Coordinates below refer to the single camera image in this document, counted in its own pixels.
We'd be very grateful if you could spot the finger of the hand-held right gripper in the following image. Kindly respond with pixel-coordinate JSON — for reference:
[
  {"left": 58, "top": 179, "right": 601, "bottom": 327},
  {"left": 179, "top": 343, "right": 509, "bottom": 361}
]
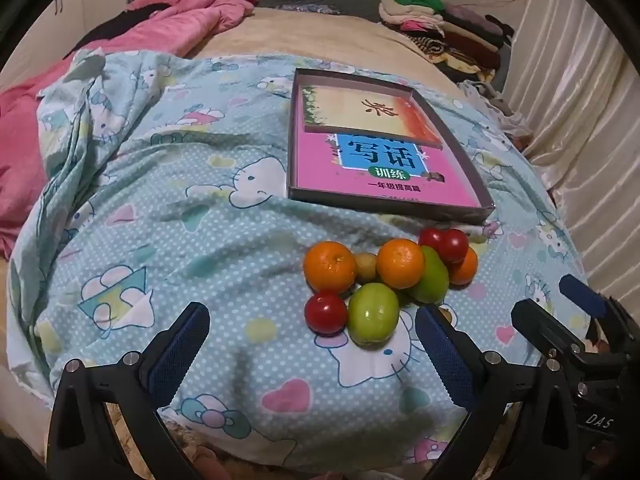
[
  {"left": 510, "top": 299, "right": 601, "bottom": 361},
  {"left": 558, "top": 274, "right": 631, "bottom": 356}
]

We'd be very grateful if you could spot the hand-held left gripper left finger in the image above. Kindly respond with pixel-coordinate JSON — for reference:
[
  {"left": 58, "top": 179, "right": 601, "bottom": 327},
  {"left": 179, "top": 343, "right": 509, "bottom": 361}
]
[{"left": 47, "top": 301, "right": 211, "bottom": 480}]

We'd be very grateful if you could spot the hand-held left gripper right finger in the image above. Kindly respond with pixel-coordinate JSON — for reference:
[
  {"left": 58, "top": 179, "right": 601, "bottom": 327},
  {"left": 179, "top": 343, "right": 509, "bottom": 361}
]
[{"left": 415, "top": 305, "right": 581, "bottom": 480}]

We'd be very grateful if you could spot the elongated green fruit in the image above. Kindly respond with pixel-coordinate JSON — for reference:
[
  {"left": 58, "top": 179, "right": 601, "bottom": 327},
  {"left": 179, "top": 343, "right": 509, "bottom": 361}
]
[{"left": 404, "top": 245, "right": 450, "bottom": 305}]

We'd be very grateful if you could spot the round green fruit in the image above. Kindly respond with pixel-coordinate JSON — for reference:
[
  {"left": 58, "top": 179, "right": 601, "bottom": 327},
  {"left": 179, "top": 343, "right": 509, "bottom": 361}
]
[{"left": 347, "top": 283, "right": 400, "bottom": 347}]

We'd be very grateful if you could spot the orange mandarin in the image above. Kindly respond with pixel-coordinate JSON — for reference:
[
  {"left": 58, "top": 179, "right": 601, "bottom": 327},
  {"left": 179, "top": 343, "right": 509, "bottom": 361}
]
[
  {"left": 376, "top": 238, "right": 426, "bottom": 290},
  {"left": 303, "top": 241, "right": 359, "bottom": 295},
  {"left": 447, "top": 247, "right": 479, "bottom": 286}
]

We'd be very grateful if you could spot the red cherry tomato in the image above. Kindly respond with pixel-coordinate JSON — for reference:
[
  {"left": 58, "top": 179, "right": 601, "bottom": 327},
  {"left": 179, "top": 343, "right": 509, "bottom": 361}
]
[
  {"left": 417, "top": 228, "right": 443, "bottom": 253},
  {"left": 435, "top": 229, "right": 470, "bottom": 264},
  {"left": 304, "top": 291, "right": 348, "bottom": 335}
]

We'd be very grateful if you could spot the grey cardboard box tray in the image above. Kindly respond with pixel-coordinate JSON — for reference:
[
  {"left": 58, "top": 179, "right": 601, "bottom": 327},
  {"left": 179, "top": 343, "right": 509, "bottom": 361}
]
[{"left": 286, "top": 67, "right": 496, "bottom": 224}]

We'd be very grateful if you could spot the blue cartoon cat blanket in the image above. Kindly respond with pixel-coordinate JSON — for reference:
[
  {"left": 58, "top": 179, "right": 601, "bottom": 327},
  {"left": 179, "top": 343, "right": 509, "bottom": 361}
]
[{"left": 10, "top": 50, "right": 601, "bottom": 476}]

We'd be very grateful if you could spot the cream curtain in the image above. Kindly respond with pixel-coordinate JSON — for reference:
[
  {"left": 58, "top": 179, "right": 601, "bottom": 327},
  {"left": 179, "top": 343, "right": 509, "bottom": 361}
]
[{"left": 500, "top": 0, "right": 640, "bottom": 286}]

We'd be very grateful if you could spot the white crumpled cloth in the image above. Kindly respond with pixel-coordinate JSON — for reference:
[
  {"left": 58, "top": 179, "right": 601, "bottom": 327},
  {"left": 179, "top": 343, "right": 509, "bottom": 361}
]
[{"left": 457, "top": 79, "right": 533, "bottom": 141}]

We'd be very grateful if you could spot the pink workbook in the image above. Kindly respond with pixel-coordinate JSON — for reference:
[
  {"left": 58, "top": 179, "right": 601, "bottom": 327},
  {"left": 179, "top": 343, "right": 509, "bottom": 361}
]
[{"left": 292, "top": 130, "right": 486, "bottom": 208}]

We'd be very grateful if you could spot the yellow and orange book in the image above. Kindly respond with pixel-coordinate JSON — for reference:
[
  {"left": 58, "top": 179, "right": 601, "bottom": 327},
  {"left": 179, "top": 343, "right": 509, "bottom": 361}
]
[{"left": 298, "top": 84, "right": 445, "bottom": 150}]

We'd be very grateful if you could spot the pile of folded clothes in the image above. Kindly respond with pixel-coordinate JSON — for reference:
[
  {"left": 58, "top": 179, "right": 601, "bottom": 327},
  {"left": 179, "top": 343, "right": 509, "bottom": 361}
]
[{"left": 377, "top": 0, "right": 516, "bottom": 83}]

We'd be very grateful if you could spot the pink quilt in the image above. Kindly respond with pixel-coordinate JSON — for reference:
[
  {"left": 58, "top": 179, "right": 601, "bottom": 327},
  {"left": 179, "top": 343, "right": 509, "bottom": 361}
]
[{"left": 0, "top": 0, "right": 258, "bottom": 261}]

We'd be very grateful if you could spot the black garment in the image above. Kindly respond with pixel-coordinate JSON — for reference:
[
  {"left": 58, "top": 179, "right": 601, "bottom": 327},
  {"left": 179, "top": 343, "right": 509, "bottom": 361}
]
[{"left": 75, "top": 2, "right": 171, "bottom": 53}]

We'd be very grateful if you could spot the beige bed sheet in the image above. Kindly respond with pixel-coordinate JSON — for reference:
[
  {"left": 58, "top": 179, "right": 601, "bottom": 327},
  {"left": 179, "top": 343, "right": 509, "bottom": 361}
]
[{"left": 185, "top": 7, "right": 466, "bottom": 106}]

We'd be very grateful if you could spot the blue floral cloth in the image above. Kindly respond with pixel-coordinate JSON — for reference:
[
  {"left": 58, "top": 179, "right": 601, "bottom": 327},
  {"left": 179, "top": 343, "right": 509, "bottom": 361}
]
[{"left": 277, "top": 2, "right": 346, "bottom": 15}]

